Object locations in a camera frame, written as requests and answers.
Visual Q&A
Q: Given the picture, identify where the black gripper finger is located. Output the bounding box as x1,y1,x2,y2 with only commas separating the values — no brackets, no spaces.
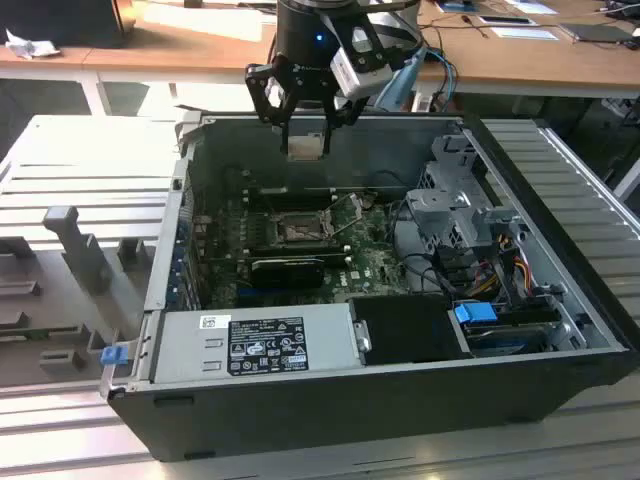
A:
244,62,297,154
322,97,370,154

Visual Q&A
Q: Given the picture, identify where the silver CPU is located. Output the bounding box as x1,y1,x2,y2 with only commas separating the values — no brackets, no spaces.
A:
287,132,324,163

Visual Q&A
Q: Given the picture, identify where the black RAM slot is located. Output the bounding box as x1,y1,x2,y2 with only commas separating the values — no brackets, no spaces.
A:
248,242,347,266
249,185,335,212

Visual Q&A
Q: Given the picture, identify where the CPU socket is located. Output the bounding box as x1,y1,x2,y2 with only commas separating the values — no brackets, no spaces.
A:
271,209,335,247

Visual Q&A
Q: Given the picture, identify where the wooden desk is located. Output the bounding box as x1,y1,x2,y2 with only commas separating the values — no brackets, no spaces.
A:
0,0,640,99

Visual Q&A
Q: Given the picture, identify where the metal drive cage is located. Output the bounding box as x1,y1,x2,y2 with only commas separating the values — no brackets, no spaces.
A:
403,133,532,301

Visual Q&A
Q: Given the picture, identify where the green motherboard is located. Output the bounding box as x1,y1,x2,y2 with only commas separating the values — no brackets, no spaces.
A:
192,192,426,310

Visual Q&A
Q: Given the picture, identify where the black graphics card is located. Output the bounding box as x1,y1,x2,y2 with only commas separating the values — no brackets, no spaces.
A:
248,257,325,290

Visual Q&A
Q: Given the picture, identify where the smartphone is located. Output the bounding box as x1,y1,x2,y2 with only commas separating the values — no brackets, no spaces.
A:
477,14,539,27

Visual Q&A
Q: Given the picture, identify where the white paper sheet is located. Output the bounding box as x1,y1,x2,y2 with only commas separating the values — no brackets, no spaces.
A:
489,26,560,42

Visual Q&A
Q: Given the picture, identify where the black box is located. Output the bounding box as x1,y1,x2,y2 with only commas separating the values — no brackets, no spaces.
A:
0,0,127,50

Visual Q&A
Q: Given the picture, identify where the black plastic shroud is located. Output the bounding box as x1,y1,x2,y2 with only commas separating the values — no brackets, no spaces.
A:
346,293,475,367

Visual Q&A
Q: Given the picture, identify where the blue disk carrier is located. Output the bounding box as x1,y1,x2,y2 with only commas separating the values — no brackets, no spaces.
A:
453,301,497,327

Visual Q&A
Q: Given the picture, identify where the crumpled white paper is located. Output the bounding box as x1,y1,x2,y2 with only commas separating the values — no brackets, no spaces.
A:
4,27,62,61

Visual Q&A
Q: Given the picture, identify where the grey power supply unit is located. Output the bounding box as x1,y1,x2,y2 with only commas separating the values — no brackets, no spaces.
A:
148,303,362,385

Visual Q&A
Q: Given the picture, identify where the dark closed laptop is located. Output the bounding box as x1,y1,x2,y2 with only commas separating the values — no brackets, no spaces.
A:
558,22,635,45

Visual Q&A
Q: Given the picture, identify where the grey parts rack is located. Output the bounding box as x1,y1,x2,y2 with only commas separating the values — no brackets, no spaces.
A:
0,204,154,387

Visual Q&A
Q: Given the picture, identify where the black open PC case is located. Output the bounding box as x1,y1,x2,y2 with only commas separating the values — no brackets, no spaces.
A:
99,113,640,464

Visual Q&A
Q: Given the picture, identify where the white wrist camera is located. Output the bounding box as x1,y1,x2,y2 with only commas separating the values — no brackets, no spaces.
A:
329,22,395,100

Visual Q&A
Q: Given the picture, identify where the blue cable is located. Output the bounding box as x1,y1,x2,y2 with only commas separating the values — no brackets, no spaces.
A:
423,47,460,104

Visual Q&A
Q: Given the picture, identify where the coloured wire bundle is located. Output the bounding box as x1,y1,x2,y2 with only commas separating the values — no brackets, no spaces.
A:
469,234,533,302

